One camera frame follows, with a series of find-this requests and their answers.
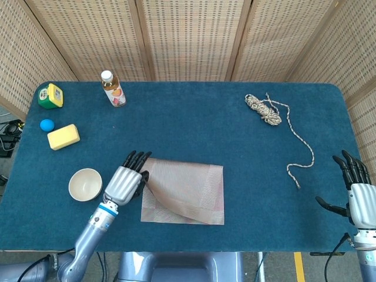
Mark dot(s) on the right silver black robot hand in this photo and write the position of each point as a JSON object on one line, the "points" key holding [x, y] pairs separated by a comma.
{"points": [[362, 202]]}

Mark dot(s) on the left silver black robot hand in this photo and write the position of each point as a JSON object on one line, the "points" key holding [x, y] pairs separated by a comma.
{"points": [[122, 185]]}

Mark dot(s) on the beige bowl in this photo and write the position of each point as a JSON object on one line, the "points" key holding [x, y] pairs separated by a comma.
{"points": [[85, 185]]}

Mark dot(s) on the brown woven placemat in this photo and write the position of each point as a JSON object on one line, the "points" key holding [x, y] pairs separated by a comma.
{"points": [[188, 191]]}

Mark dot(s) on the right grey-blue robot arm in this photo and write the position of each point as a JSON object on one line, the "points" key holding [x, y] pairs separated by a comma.
{"points": [[368, 258]]}

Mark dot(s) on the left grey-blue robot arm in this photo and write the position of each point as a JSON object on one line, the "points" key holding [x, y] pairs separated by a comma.
{"points": [[88, 235]]}

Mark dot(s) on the yellow sponge block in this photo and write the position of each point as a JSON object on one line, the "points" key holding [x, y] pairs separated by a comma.
{"points": [[63, 137]]}

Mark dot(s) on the orange juice bottle white cap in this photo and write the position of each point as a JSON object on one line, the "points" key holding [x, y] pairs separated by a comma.
{"points": [[116, 95]]}

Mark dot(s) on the blue felt table cover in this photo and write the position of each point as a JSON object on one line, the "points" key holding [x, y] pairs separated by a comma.
{"points": [[188, 123]]}

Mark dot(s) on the blue ball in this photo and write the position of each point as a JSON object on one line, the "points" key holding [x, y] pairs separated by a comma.
{"points": [[47, 124]]}

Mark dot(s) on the grey-blue robot torso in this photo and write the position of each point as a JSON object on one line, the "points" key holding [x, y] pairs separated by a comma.
{"points": [[182, 264]]}

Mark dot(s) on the green box with yellow lid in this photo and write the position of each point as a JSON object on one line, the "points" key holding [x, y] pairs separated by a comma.
{"points": [[53, 97]]}

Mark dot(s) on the white table leg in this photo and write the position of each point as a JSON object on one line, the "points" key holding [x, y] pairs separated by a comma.
{"points": [[261, 267]]}

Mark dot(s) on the black floor equipment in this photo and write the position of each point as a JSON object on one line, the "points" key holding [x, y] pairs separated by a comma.
{"points": [[8, 129]]}

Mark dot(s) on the woven bamboo folding screen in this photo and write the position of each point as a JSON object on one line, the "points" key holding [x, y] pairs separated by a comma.
{"points": [[191, 38]]}

